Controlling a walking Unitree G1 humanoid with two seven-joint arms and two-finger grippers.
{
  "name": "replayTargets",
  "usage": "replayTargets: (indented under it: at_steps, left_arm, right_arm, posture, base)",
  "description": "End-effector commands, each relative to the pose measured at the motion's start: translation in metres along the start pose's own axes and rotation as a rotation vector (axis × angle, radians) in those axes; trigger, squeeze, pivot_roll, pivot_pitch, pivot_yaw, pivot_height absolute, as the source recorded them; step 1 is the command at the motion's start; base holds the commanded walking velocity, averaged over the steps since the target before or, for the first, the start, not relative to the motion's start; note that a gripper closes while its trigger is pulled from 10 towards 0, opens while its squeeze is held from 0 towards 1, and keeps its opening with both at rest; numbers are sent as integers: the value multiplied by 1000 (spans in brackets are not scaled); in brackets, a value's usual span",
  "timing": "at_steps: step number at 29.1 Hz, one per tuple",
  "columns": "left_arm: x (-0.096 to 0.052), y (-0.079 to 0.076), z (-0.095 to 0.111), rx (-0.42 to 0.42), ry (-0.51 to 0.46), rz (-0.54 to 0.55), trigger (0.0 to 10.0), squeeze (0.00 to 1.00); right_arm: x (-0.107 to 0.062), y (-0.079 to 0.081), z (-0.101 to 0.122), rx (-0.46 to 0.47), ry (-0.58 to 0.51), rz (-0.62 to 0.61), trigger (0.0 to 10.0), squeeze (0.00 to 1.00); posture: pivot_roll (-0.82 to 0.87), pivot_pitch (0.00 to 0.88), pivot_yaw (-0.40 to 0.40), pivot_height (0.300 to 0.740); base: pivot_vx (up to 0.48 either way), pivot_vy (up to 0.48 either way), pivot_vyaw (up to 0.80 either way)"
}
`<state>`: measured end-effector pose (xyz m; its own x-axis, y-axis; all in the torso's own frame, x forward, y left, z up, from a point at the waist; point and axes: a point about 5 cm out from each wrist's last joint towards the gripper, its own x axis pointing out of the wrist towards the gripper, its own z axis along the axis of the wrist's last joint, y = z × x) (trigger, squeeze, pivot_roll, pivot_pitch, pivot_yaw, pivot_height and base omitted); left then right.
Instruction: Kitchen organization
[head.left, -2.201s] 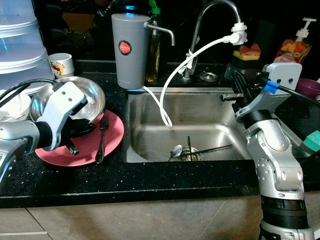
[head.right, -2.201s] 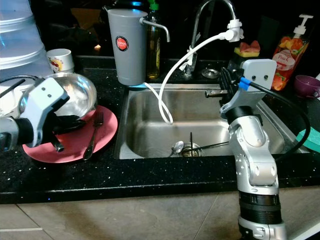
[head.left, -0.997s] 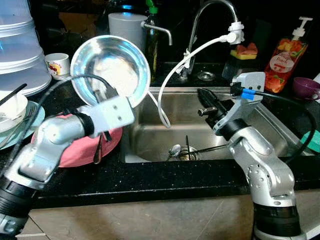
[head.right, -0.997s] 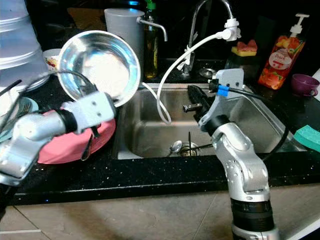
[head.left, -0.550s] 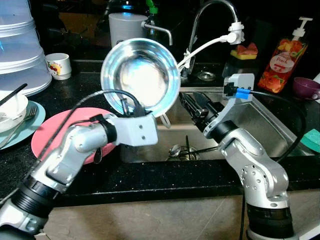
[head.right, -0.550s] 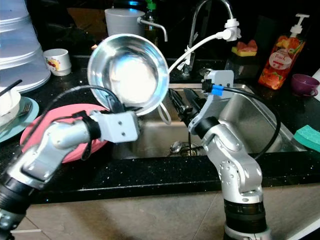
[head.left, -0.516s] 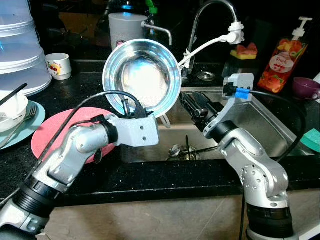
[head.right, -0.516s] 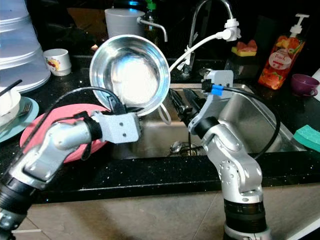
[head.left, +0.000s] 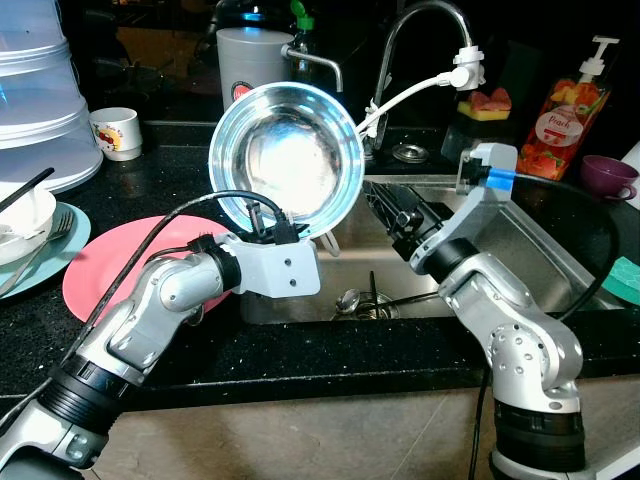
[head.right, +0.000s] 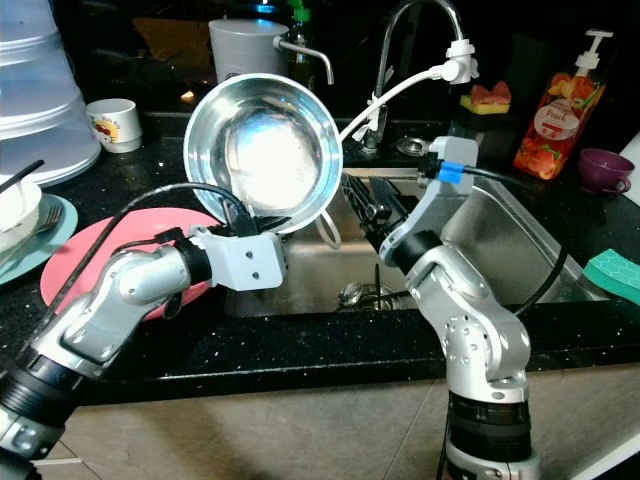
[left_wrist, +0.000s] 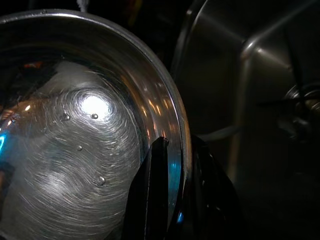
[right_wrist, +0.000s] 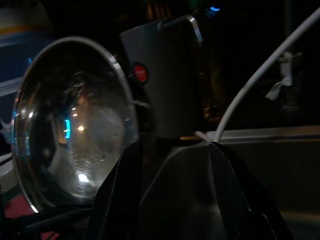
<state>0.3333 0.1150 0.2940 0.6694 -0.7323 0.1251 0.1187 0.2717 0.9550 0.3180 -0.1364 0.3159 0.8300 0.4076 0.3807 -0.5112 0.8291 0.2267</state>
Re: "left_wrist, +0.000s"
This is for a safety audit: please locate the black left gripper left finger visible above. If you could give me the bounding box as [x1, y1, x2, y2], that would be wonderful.
[122, 136, 171, 240]

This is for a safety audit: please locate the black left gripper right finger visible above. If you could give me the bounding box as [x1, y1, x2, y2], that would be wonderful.
[184, 136, 242, 240]

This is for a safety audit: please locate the stainless steel bowl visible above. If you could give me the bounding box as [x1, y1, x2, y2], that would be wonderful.
[0, 9, 193, 240]

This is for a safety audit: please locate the stainless steel sink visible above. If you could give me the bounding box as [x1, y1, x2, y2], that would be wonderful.
[172, 0, 320, 240]

